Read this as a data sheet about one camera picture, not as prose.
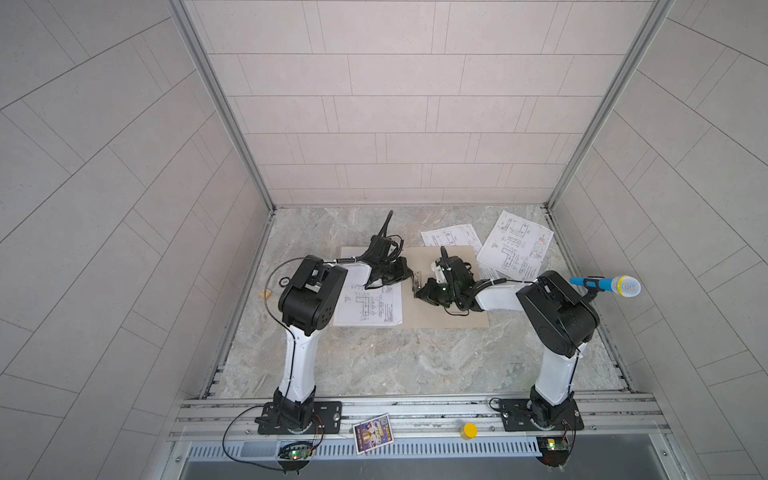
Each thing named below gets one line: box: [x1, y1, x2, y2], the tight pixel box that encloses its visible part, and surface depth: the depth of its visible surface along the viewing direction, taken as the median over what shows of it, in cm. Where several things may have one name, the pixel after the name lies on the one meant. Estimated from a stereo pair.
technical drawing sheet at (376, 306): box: [333, 282, 403, 326], surface depth 91 cm
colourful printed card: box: [352, 414, 395, 455], surface depth 69 cm
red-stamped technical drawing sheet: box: [477, 210, 554, 281], surface depth 107 cm
